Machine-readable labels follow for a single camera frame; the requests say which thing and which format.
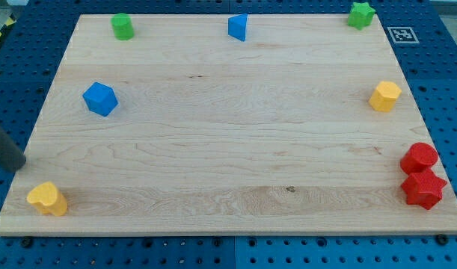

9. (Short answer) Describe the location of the yellow heart block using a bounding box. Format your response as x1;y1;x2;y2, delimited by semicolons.
26;182;68;217

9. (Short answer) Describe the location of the green star block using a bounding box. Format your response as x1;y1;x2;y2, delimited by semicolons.
347;2;376;30

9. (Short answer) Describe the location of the red star block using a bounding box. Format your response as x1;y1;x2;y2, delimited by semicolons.
401;168;447;210

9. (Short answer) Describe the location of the blue cube block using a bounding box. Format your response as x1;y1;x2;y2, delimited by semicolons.
82;82;118;117

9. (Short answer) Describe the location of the green cylinder block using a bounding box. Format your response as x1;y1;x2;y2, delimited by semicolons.
111;13;135;40

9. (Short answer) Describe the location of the blue triangle block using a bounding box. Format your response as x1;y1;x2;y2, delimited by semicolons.
227;13;248;42

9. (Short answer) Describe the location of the white fiducial marker tag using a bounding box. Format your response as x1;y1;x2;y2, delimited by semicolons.
387;26;419;44

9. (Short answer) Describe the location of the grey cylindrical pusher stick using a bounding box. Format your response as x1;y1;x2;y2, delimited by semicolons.
0;126;26;173

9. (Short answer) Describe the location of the yellow hexagon block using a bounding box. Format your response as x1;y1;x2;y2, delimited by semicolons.
368;81;402;112

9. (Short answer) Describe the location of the red cylinder block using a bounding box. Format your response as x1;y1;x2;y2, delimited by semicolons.
399;142;438;174

